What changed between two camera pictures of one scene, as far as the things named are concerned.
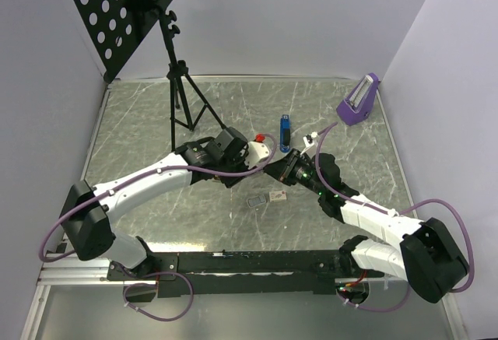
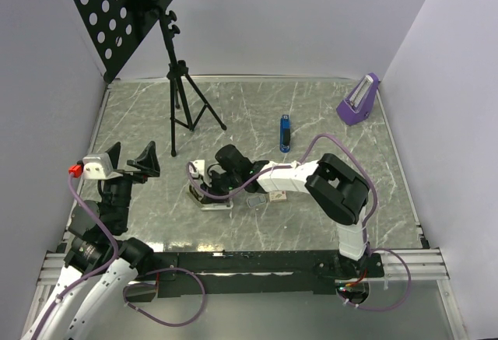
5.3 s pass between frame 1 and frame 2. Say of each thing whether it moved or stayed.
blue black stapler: stayed
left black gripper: moved
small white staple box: stayed
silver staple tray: stayed
